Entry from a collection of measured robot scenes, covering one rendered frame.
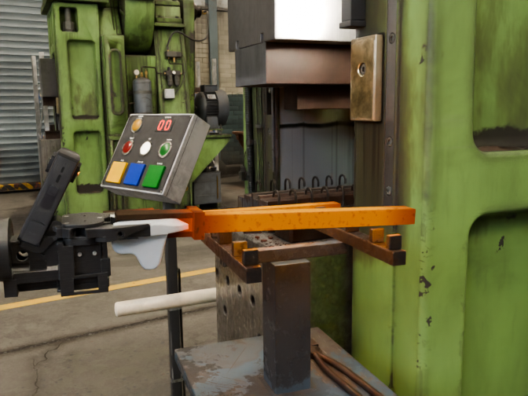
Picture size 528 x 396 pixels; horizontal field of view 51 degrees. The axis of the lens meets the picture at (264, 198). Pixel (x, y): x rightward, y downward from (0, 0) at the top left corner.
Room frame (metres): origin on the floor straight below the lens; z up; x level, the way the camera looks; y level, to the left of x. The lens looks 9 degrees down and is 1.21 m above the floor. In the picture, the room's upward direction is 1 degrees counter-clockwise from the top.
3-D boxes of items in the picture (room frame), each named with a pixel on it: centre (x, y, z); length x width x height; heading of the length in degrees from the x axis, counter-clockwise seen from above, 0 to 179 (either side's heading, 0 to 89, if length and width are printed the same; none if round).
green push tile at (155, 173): (1.73, 0.34, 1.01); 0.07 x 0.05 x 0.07; 49
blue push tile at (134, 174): (1.80, 0.42, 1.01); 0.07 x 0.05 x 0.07; 49
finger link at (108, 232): (0.63, 0.18, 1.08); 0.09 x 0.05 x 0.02; 106
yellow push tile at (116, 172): (1.86, 0.49, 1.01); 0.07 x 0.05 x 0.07; 49
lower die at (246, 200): (1.50, -0.16, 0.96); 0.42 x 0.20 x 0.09; 114
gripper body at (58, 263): (0.63, 0.24, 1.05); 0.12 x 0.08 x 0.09; 109
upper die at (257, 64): (1.50, -0.16, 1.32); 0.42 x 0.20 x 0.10; 114
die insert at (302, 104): (1.49, -0.21, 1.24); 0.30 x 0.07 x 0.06; 114
